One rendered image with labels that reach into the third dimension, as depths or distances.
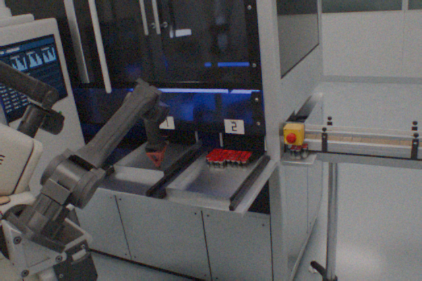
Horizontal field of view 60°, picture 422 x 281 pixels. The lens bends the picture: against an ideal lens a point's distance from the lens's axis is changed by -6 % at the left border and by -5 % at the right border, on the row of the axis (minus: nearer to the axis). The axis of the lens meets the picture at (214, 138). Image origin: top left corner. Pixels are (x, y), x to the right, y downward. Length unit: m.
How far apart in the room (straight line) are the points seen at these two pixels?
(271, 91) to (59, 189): 0.96
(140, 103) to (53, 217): 0.38
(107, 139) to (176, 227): 1.23
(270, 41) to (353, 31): 4.64
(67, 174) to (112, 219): 1.55
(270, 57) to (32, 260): 1.06
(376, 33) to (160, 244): 4.70
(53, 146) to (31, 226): 1.15
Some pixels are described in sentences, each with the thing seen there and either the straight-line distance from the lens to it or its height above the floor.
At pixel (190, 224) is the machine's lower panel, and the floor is 0.46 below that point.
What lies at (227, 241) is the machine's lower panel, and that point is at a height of 0.40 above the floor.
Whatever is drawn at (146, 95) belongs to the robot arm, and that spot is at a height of 1.33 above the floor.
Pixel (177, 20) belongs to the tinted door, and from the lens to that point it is 1.62.
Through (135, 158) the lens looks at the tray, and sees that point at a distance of 1.79.
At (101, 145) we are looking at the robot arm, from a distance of 0.88.
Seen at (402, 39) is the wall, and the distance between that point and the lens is 6.05.
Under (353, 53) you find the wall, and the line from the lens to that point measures 6.11.
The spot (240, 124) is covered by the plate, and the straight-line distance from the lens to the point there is 1.59.
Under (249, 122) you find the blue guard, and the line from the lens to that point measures 1.58.
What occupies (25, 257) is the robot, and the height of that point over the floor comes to 1.15.
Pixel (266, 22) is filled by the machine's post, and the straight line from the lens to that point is 1.45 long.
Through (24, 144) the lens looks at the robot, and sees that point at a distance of 0.89.
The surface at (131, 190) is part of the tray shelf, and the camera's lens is 1.52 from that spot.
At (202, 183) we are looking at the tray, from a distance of 1.48.
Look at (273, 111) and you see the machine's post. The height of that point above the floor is 1.10.
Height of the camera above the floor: 1.59
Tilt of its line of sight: 22 degrees down
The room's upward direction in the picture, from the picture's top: 7 degrees counter-clockwise
